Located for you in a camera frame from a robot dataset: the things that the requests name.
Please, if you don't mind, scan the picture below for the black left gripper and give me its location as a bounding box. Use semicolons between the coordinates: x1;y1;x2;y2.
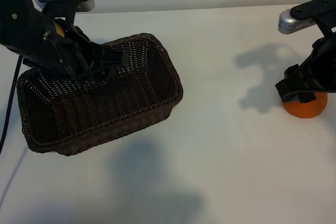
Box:
28;18;130;85

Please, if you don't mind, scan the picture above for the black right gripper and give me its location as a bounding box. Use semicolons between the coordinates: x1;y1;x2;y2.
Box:
275;34;336;104

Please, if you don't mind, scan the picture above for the orange fruit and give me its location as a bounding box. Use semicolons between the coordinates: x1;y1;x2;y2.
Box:
281;92;329;119

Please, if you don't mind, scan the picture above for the dark brown woven wicker basket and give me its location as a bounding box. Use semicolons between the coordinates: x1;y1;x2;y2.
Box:
16;33;184;157

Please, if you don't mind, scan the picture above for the black flat gripper cable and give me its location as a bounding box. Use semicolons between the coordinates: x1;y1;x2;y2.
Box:
43;30;94;86

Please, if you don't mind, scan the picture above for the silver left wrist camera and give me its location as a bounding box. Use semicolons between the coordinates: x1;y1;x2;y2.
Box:
34;0;96;14

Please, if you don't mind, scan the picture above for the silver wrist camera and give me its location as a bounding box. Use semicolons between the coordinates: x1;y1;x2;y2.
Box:
34;0;96;14
278;8;316;35

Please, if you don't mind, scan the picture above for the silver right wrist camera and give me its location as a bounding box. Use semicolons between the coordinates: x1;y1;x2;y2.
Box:
278;8;316;35

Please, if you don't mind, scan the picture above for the black right camera mount bracket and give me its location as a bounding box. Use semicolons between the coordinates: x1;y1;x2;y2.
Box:
292;0;336;36

